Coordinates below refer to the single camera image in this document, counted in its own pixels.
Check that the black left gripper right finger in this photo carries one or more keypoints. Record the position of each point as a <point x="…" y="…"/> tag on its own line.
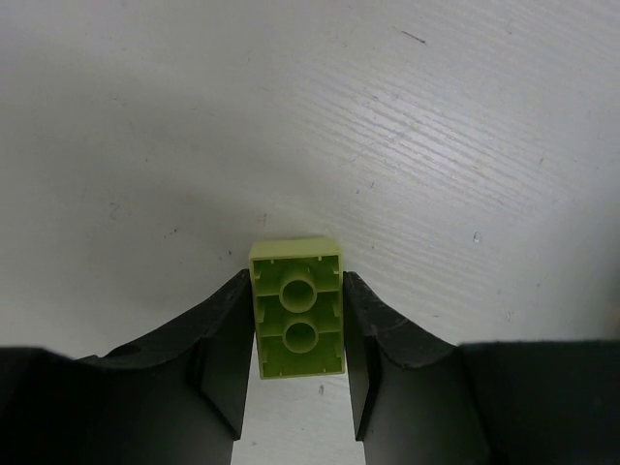
<point x="418" y="399"/>

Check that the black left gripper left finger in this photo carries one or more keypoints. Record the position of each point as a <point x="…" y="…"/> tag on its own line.
<point x="176" y="395"/>

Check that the lime green lego brick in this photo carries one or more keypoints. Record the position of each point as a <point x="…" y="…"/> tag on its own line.
<point x="297" y="287"/>

